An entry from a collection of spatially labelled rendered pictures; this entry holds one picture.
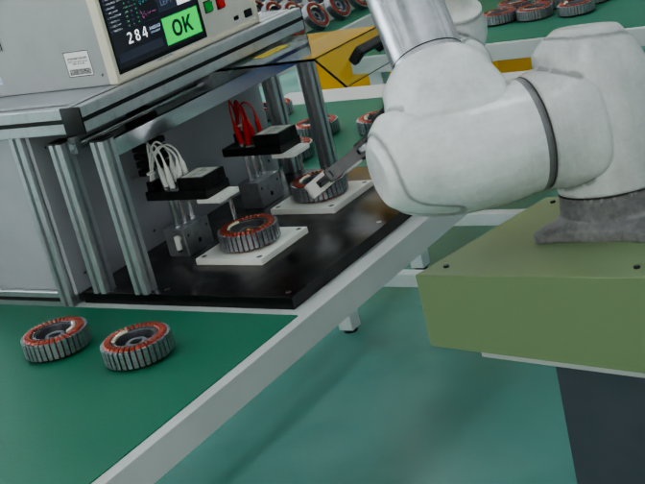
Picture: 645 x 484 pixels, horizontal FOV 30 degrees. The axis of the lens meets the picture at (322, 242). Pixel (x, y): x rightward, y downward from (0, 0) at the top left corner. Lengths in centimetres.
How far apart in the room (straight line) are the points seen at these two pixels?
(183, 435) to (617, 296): 61
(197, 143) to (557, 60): 106
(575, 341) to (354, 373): 194
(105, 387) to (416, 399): 151
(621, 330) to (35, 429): 83
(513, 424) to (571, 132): 153
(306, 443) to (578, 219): 163
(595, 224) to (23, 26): 112
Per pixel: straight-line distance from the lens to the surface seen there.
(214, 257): 216
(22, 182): 218
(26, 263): 229
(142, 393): 178
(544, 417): 301
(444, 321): 165
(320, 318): 191
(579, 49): 159
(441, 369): 334
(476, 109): 154
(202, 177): 216
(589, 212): 163
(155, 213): 236
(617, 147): 160
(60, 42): 220
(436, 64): 156
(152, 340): 186
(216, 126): 251
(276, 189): 245
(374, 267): 204
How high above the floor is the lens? 145
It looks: 19 degrees down
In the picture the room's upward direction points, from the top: 14 degrees counter-clockwise
